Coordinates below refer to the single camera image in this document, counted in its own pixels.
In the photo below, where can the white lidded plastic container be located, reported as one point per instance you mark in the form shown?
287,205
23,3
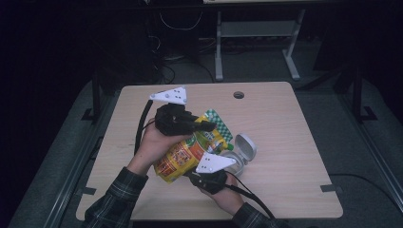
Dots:
245,148

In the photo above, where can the yellow green spouted refill pouch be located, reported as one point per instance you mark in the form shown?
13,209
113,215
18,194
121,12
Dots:
182,156

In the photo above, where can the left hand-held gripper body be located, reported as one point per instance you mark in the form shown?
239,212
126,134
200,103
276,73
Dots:
169,118

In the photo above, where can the person's left hand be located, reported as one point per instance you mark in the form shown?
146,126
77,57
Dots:
153,147

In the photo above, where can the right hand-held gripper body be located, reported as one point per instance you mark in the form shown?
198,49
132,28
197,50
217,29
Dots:
210,177

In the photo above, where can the person's right hand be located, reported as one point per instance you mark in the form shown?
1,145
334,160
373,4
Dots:
226,199

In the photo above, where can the black metal stand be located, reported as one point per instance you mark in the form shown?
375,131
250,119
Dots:
358,95
95,98

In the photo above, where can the white metal desk frame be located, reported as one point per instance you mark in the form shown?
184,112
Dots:
258,29

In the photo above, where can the grey tape strip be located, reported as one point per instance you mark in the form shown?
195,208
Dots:
87,191
331,188

